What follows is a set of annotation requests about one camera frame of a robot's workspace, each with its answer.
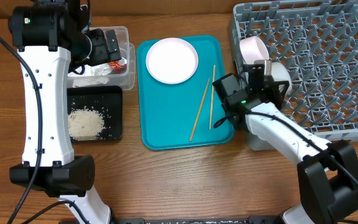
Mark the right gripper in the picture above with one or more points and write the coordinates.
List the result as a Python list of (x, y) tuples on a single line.
[(271, 93)]

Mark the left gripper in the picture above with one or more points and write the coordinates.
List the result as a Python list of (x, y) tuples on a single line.
[(102, 54)]

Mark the red snack wrapper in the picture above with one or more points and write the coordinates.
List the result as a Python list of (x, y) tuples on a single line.
[(118, 66)]

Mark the white napkin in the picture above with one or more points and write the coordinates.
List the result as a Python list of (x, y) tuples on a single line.
[(92, 76)]

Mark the pink bowl with rice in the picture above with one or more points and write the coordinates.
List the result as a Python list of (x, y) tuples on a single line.
[(253, 49)]

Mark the pile of rice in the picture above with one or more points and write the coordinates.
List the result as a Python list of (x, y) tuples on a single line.
[(86, 125)]

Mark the grey-white bowl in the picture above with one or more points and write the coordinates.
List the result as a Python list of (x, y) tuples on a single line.
[(280, 73)]

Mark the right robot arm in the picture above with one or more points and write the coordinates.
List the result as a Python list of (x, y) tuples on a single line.
[(327, 171)]

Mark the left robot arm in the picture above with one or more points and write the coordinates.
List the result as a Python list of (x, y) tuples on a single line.
[(52, 39)]

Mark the grey dishwasher rack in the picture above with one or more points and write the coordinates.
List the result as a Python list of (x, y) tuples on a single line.
[(317, 41)]

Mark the clear plastic bin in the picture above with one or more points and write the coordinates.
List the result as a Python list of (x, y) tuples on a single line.
[(124, 80)]

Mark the black plastic tray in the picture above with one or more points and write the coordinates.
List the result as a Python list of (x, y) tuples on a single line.
[(105, 99)]

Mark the right wooden chopstick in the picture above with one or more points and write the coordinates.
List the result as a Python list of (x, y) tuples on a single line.
[(212, 98)]

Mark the wooden chopstick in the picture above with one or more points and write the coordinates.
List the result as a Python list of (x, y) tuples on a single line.
[(199, 110), (212, 98)]

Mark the left wooden chopstick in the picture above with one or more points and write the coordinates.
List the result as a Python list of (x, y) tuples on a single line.
[(199, 110)]

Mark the white round plate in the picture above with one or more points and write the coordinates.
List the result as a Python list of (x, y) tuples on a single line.
[(172, 61)]

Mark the teal serving tray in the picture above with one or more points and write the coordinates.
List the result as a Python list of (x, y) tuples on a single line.
[(168, 112)]

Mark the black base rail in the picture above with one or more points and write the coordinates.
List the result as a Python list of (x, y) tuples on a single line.
[(248, 220)]

